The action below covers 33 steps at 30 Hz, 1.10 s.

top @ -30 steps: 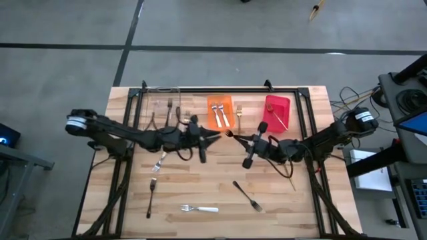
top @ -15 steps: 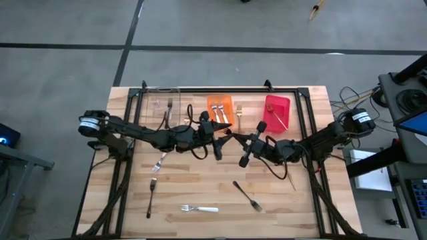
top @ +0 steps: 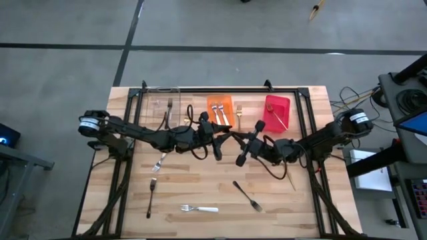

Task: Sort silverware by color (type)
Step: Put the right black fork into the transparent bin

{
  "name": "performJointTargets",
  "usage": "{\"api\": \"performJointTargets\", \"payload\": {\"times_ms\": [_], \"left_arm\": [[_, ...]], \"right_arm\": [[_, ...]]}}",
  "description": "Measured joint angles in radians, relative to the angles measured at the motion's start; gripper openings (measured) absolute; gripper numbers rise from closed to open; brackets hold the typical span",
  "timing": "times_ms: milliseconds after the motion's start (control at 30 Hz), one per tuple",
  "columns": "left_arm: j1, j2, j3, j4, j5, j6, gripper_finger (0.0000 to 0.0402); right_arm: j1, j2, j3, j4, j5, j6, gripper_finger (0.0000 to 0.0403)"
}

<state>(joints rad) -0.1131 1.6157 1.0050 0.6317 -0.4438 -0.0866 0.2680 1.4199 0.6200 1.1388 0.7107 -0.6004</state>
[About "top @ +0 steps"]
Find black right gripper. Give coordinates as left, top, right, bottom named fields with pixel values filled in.
left=232, top=119, right=272, bottom=167

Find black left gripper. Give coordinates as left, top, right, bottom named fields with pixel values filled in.
left=183, top=111, right=234, bottom=162

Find orange plastic bin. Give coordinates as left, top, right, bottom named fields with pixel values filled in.
left=206, top=95, right=234, bottom=129

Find white-handled silver fork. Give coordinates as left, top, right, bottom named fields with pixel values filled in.
left=217, top=102, right=231, bottom=127
left=180, top=204, right=220, bottom=213
left=210, top=103, right=222, bottom=125
left=151, top=152, right=167, bottom=173

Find black fork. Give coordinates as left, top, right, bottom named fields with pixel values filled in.
left=145, top=177, right=157, bottom=219
left=232, top=181, right=264, bottom=213
left=165, top=97, right=173, bottom=130

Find red plastic bin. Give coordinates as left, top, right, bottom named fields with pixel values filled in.
left=261, top=94, right=292, bottom=134

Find clear plastic bin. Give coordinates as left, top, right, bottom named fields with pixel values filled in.
left=143, top=87, right=182, bottom=125

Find black metal beam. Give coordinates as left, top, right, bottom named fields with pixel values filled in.
left=346, top=141, right=401, bottom=178

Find white box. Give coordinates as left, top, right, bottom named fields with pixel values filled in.
left=350, top=149, right=394, bottom=193

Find grey and black equipment cart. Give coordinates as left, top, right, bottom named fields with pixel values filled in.
left=378, top=53, right=427, bottom=164

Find blue panel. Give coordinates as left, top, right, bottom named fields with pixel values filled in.
left=398, top=111, right=427, bottom=137

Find black keypad panel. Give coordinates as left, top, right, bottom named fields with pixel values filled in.
left=405, top=178, right=427, bottom=219

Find grey metal bench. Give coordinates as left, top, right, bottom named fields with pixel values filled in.
left=0, top=143, right=56, bottom=240

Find black box with blue light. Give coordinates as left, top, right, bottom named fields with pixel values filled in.
left=0, top=122, right=21, bottom=149

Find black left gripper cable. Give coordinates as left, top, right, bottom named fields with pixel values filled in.
left=186, top=104, right=209, bottom=161

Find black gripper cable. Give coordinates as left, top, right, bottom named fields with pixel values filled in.
left=255, top=135, right=288, bottom=181
left=186, top=104, right=209, bottom=161

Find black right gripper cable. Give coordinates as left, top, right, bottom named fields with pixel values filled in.
left=255, top=135, right=288, bottom=181

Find tangled floor cables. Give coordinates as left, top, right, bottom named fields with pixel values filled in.
left=330, top=85, right=384, bottom=114

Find black sleeved cable bundle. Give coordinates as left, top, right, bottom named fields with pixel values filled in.
left=305, top=156, right=363, bottom=238
left=79, top=156, right=131, bottom=238

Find coiled black cable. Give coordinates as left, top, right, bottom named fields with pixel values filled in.
left=396, top=88, right=427, bottom=116

